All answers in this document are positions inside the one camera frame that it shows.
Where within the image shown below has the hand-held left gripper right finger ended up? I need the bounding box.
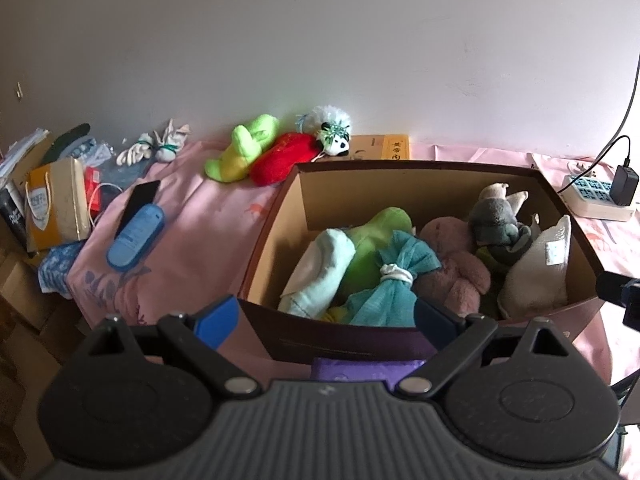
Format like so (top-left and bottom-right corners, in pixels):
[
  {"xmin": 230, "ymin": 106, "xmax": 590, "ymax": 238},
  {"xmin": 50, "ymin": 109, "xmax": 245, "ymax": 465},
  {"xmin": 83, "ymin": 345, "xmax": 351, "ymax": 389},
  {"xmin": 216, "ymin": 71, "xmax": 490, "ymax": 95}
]
[{"xmin": 395, "ymin": 297, "xmax": 576, "ymax": 400}]

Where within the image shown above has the brown cardboard box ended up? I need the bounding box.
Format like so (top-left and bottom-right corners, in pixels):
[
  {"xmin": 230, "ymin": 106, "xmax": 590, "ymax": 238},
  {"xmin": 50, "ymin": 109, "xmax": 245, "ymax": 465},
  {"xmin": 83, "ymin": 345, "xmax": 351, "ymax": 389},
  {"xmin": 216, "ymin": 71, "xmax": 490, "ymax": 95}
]
[{"xmin": 237, "ymin": 159, "xmax": 606, "ymax": 367}]

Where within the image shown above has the black can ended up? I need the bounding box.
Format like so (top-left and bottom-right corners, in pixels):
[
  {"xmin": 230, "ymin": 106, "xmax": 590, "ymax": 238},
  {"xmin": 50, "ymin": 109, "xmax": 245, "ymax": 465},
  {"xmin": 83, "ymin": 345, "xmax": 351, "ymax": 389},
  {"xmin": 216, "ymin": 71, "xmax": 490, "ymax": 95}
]
[{"xmin": 0, "ymin": 180, "xmax": 29, "ymax": 252}]

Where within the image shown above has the blue glasses case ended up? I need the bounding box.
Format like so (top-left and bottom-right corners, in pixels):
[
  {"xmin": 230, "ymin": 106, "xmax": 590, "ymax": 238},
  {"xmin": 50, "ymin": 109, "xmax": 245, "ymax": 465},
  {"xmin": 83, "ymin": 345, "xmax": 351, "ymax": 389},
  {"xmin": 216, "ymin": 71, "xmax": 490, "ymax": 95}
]
[{"xmin": 106, "ymin": 204, "xmax": 167, "ymax": 274}]

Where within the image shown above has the purple soft packet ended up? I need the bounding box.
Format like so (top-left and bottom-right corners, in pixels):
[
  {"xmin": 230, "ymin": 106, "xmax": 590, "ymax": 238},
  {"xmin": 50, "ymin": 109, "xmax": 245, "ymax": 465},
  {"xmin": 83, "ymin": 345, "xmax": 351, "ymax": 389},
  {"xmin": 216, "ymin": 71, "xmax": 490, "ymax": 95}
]
[{"xmin": 312, "ymin": 344, "xmax": 429, "ymax": 384}]

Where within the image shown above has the stack of papers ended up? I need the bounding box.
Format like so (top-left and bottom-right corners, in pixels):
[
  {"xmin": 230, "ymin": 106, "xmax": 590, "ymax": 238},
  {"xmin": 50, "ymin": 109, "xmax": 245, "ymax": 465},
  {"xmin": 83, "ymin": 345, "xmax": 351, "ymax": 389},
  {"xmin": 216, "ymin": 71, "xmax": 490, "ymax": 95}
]
[{"xmin": 0, "ymin": 127, "xmax": 51, "ymax": 174}]

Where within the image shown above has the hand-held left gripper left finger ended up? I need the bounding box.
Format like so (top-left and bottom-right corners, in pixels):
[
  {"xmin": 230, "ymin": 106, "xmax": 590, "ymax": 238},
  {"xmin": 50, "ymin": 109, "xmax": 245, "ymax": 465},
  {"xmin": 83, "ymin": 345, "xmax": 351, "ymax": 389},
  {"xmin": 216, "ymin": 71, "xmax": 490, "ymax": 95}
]
[{"xmin": 87, "ymin": 294, "xmax": 263, "ymax": 400}]

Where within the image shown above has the black phone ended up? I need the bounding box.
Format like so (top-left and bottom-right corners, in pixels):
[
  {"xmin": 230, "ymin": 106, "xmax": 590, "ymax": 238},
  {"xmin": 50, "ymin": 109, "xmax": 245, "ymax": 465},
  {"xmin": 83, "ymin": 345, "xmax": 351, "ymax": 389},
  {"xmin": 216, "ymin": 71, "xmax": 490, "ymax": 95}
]
[{"xmin": 120, "ymin": 180, "xmax": 162, "ymax": 234}]

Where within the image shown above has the red plush toy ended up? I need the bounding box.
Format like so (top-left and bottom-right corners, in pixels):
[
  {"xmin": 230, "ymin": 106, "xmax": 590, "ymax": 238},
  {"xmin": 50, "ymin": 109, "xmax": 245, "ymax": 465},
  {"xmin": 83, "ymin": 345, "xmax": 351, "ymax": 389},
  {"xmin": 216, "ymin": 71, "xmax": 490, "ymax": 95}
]
[{"xmin": 249, "ymin": 132, "xmax": 324, "ymax": 187}]

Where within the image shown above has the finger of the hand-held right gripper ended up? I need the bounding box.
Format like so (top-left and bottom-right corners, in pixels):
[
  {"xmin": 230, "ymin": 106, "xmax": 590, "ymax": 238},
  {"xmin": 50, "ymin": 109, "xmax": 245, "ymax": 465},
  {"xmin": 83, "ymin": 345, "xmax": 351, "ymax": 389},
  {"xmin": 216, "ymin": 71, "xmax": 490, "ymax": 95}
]
[{"xmin": 596, "ymin": 270, "xmax": 640, "ymax": 332}]

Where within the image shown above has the cardboard carton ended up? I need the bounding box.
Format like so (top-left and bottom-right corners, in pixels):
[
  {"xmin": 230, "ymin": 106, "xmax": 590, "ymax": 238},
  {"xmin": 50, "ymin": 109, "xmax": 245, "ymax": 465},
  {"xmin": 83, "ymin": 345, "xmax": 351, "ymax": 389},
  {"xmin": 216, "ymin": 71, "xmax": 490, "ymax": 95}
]
[{"xmin": 0, "ymin": 250, "xmax": 82, "ymax": 463}]

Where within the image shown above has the grey plush toy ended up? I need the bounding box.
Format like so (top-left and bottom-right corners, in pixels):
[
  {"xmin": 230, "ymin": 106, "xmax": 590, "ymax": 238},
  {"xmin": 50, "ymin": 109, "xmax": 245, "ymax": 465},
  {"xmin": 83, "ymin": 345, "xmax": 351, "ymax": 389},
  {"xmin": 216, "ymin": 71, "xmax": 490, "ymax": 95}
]
[{"xmin": 468, "ymin": 182, "xmax": 541, "ymax": 264}]

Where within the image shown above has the brown teddy bear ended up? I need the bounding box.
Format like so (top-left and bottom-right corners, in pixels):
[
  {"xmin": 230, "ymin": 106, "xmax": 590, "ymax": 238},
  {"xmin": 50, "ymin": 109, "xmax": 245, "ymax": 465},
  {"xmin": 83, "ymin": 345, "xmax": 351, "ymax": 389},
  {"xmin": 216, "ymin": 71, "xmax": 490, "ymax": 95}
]
[{"xmin": 414, "ymin": 216, "xmax": 492, "ymax": 319}]

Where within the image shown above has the round green plush toy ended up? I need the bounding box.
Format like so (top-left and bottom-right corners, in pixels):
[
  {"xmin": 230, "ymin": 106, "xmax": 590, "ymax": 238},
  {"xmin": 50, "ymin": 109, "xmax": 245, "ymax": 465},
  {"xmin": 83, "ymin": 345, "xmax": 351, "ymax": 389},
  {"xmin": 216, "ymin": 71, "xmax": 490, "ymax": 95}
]
[{"xmin": 325, "ymin": 206, "xmax": 414, "ymax": 323}]

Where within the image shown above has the red packet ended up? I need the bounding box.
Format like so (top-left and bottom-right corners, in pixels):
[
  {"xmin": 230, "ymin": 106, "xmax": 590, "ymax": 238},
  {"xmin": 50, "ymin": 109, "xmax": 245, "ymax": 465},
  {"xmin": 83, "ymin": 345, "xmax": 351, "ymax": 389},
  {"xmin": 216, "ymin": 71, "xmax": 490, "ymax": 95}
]
[{"xmin": 82, "ymin": 166, "xmax": 109, "ymax": 216}]

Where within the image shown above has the yellow flat box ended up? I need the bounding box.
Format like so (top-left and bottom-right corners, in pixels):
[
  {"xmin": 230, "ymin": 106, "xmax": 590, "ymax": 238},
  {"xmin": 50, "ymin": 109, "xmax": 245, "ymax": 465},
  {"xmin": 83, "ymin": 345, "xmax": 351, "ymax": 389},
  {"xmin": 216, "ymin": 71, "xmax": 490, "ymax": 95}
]
[{"xmin": 348, "ymin": 134, "xmax": 410, "ymax": 161}]

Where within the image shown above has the teal cloth bundle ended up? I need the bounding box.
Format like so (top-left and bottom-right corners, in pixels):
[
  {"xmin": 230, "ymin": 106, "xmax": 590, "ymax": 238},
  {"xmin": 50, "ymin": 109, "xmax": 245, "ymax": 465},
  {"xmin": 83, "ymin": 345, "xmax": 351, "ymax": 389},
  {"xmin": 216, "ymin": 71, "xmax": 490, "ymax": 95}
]
[{"xmin": 345, "ymin": 230, "xmax": 442, "ymax": 329}]

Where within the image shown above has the pink printed bedsheet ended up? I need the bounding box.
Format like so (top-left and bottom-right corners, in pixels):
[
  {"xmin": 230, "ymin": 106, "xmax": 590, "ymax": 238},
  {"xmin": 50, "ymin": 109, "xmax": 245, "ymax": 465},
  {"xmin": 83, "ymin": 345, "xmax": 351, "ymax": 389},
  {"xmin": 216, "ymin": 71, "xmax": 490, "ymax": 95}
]
[{"xmin": 67, "ymin": 137, "xmax": 640, "ymax": 393}]

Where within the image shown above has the brown paper bag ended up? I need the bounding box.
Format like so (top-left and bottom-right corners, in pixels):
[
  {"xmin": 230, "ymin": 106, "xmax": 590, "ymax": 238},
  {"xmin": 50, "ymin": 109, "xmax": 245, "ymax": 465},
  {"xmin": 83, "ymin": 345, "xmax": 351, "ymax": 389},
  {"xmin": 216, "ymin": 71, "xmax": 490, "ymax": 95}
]
[{"xmin": 25, "ymin": 157, "xmax": 92, "ymax": 254}]

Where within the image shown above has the white towel bundle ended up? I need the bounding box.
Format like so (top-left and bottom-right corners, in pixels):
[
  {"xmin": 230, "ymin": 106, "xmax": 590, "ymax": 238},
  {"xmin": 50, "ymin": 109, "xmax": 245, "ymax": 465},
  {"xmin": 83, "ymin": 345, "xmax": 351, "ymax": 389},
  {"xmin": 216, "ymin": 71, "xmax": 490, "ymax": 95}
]
[{"xmin": 497, "ymin": 214, "xmax": 572, "ymax": 321}]

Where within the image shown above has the black cable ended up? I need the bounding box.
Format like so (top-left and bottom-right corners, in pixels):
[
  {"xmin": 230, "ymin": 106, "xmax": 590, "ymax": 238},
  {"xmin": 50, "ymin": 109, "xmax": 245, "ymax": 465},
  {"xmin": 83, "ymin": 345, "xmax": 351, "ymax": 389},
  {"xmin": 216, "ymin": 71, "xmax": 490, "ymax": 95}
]
[{"xmin": 557, "ymin": 135, "xmax": 634, "ymax": 196}]

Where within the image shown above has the green yellow plush toy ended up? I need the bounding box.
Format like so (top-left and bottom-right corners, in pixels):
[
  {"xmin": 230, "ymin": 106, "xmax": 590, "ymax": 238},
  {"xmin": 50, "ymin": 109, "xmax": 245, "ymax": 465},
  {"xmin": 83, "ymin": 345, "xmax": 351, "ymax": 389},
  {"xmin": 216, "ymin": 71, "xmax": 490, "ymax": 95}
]
[{"xmin": 204, "ymin": 114, "xmax": 280, "ymax": 184}]

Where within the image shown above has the pale green cloth roll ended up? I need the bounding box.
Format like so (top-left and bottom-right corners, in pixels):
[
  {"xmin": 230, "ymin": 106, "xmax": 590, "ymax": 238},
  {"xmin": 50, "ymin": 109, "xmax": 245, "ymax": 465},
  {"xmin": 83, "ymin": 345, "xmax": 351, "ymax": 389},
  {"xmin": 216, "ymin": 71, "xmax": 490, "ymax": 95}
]
[{"xmin": 278, "ymin": 228, "xmax": 356, "ymax": 319}]

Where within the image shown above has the dark green object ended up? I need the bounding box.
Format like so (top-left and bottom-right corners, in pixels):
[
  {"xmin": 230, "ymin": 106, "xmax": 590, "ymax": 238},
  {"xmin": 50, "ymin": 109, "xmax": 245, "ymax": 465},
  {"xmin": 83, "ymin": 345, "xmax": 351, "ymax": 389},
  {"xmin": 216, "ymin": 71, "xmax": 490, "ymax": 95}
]
[{"xmin": 41, "ymin": 122, "xmax": 92, "ymax": 164}]

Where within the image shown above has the white power strip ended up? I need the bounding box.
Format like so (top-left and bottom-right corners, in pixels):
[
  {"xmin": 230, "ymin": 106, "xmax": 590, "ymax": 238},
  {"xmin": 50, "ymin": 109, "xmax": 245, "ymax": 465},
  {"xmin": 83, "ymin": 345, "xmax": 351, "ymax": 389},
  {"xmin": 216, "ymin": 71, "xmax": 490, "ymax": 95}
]
[{"xmin": 558, "ymin": 172, "xmax": 637, "ymax": 224}]

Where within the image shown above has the black charger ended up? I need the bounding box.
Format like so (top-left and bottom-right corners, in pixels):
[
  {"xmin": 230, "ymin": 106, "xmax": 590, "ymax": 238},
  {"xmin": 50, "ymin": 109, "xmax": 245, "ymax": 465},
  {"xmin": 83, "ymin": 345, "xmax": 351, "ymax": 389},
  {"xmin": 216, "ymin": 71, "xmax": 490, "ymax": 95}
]
[{"xmin": 613, "ymin": 165, "xmax": 640, "ymax": 207}]

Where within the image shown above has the clear plastic bag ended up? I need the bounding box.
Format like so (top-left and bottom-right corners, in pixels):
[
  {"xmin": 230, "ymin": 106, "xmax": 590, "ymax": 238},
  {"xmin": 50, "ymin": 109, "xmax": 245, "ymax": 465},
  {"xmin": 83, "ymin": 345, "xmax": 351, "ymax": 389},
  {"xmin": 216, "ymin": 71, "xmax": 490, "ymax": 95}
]
[{"xmin": 75, "ymin": 137, "xmax": 114, "ymax": 169}]

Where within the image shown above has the blue patterned packet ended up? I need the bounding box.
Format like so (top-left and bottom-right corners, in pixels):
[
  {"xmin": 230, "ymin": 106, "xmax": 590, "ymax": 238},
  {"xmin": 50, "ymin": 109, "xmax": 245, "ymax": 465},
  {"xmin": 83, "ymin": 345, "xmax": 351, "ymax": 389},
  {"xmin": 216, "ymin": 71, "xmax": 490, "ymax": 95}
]
[{"xmin": 37, "ymin": 241, "xmax": 89, "ymax": 296}]

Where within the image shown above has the white panda plush toy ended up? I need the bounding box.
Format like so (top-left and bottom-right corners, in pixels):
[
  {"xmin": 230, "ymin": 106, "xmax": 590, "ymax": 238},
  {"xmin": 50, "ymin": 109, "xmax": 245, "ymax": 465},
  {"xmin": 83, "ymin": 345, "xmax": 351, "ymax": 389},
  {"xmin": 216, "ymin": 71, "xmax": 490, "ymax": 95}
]
[{"xmin": 297, "ymin": 105, "xmax": 353, "ymax": 157}]

